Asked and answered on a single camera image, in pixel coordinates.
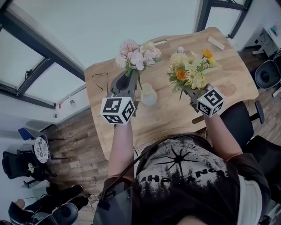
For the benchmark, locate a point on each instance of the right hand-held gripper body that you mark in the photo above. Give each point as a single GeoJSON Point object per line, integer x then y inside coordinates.
{"type": "Point", "coordinates": [209, 102]}

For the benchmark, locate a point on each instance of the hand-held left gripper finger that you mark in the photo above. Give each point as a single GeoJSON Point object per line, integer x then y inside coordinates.
{"type": "Point", "coordinates": [133, 80]}
{"type": "Point", "coordinates": [117, 79]}

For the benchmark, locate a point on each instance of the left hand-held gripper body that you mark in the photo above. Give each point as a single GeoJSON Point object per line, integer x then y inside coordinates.
{"type": "Point", "coordinates": [114, 108]}

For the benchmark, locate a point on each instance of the white vase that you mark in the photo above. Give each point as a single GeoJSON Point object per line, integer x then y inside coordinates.
{"type": "Point", "coordinates": [148, 96]}

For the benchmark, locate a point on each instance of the pink flowers bunch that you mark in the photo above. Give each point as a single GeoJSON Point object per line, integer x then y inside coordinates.
{"type": "Point", "coordinates": [137, 57]}

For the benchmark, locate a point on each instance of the yellow flowers bunch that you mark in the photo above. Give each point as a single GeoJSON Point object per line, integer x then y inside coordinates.
{"type": "Point", "coordinates": [191, 70]}

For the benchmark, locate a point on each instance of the person's right forearm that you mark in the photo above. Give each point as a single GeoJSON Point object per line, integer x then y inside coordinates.
{"type": "Point", "coordinates": [221, 136]}

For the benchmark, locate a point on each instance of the person's left forearm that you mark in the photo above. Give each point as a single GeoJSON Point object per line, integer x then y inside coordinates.
{"type": "Point", "coordinates": [120, 151]}

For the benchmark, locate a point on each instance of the eyeglasses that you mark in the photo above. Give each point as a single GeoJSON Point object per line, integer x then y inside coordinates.
{"type": "Point", "coordinates": [99, 80]}

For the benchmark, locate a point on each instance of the black office chair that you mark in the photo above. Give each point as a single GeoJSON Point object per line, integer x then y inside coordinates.
{"type": "Point", "coordinates": [237, 120]}

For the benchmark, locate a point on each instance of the small white ball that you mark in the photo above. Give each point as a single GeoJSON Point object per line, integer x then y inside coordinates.
{"type": "Point", "coordinates": [180, 48]}

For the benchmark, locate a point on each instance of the light wooden block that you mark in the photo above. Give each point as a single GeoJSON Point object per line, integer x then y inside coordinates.
{"type": "Point", "coordinates": [216, 42]}

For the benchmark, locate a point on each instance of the black mesh swivel chair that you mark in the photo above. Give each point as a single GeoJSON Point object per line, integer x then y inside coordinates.
{"type": "Point", "coordinates": [267, 73]}

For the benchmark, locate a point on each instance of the round patterned cushion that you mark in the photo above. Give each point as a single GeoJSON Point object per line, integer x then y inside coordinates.
{"type": "Point", "coordinates": [41, 149]}

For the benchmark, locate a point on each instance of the black printed t-shirt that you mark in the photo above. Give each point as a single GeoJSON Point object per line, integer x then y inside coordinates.
{"type": "Point", "coordinates": [188, 186]}

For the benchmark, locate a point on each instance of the black framed window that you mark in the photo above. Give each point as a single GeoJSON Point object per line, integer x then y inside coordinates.
{"type": "Point", "coordinates": [224, 15]}
{"type": "Point", "coordinates": [26, 66]}

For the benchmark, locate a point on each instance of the white desk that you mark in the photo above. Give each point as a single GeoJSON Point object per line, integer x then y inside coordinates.
{"type": "Point", "coordinates": [270, 37]}

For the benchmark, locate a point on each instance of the blue chair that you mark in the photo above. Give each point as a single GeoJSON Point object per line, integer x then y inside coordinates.
{"type": "Point", "coordinates": [27, 133]}

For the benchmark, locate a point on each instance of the small white flower sprig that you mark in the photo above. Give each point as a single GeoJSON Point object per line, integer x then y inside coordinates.
{"type": "Point", "coordinates": [31, 168]}

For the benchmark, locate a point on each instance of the black shell chair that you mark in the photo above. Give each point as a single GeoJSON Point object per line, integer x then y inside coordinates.
{"type": "Point", "coordinates": [63, 212]}

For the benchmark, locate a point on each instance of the black fabric armchair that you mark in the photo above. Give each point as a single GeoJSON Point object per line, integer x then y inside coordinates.
{"type": "Point", "coordinates": [13, 164]}

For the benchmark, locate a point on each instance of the white wall socket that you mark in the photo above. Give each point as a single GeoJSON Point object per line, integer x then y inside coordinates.
{"type": "Point", "coordinates": [72, 103]}

